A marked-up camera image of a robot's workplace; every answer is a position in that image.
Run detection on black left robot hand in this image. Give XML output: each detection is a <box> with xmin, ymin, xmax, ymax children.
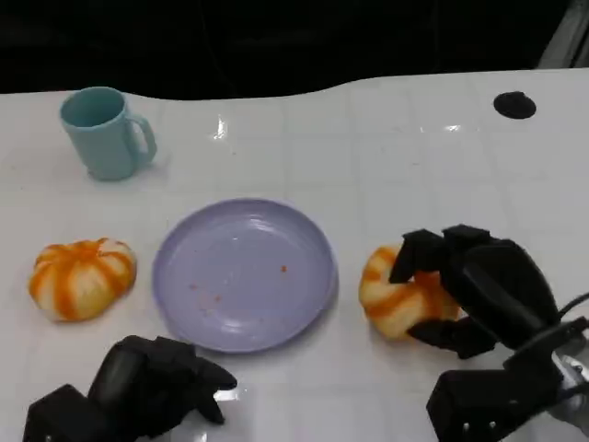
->
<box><xmin>87</xmin><ymin>334</ymin><xmax>238</xmax><ymax>438</ymax></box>

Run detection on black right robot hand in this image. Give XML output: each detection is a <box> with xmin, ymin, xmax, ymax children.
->
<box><xmin>388</xmin><ymin>224</ymin><xmax>561</xmax><ymax>360</ymax></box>

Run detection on orange and white bread roll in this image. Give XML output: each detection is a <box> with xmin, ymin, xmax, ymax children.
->
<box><xmin>28</xmin><ymin>237</ymin><xmax>138</xmax><ymax>322</ymax></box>
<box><xmin>358</xmin><ymin>245</ymin><xmax>462</xmax><ymax>341</ymax></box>

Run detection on lilac plate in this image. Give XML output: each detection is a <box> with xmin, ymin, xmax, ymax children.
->
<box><xmin>152</xmin><ymin>197</ymin><xmax>341</xmax><ymax>355</ymax></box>

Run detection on pale green mug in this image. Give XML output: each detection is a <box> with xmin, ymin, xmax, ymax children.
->
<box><xmin>58</xmin><ymin>86</ymin><xmax>158</xmax><ymax>181</ymax></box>

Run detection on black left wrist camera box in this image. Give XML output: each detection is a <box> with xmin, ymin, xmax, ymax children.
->
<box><xmin>21</xmin><ymin>384</ymin><xmax>111</xmax><ymax>442</ymax></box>

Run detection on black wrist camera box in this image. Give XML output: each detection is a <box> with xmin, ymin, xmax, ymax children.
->
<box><xmin>425</xmin><ymin>343</ymin><xmax>566</xmax><ymax>442</ymax></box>
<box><xmin>21</xmin><ymin>384</ymin><xmax>111</xmax><ymax>442</ymax></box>

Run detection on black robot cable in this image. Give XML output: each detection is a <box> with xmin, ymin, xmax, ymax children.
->
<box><xmin>558</xmin><ymin>291</ymin><xmax>589</xmax><ymax>319</ymax></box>

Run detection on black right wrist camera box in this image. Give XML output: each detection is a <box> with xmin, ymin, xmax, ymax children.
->
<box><xmin>425</xmin><ymin>343</ymin><xmax>566</xmax><ymax>442</ymax></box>

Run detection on black table cable grommet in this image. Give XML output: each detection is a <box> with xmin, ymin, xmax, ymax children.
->
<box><xmin>492</xmin><ymin>91</ymin><xmax>537</xmax><ymax>121</ymax></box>

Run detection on grey metal frame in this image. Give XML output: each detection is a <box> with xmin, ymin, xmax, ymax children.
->
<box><xmin>537</xmin><ymin>0</ymin><xmax>589</xmax><ymax>70</ymax></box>

